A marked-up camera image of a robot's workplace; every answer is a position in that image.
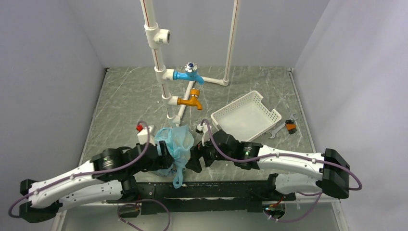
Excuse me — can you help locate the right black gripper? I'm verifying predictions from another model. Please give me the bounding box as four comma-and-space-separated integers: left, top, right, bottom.
186, 132, 235, 172

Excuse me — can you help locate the light blue plastic bag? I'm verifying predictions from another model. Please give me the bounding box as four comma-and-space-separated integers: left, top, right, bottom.
153, 125, 194, 189

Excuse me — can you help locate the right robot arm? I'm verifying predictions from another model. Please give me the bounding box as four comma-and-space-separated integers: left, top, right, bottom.
186, 130, 351, 200

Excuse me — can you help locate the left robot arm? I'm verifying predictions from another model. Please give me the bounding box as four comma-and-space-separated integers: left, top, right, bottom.
18, 141, 174, 223

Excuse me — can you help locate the white perforated plastic basket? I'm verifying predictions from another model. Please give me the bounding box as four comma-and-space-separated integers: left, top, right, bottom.
211, 90, 282, 141

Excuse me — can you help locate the orange plastic faucet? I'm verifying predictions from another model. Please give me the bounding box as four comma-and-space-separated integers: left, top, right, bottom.
177, 88, 203, 111

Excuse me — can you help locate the silver open-end wrench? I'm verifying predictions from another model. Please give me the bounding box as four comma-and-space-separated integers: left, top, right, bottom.
269, 113, 298, 139

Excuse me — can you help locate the blue plastic faucet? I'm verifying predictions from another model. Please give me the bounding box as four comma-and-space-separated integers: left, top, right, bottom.
173, 62, 205, 85

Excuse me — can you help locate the small black orange brush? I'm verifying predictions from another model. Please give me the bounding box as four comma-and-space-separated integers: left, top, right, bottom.
285, 119, 297, 135

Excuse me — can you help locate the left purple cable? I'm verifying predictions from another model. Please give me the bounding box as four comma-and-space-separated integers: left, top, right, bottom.
8, 120, 151, 219

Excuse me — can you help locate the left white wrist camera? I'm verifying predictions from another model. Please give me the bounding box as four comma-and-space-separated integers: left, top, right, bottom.
136, 124, 156, 146

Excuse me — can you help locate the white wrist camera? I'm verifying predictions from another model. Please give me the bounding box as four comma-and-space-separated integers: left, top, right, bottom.
195, 122, 212, 135
136, 124, 156, 146

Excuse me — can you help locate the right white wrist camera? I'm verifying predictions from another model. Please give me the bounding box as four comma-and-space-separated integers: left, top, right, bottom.
195, 122, 212, 135

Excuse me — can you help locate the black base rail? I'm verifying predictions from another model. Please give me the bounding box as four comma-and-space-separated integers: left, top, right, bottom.
120, 180, 296, 212

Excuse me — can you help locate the white PVC pipe frame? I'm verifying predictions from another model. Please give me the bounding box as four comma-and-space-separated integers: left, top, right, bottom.
140, 0, 241, 127

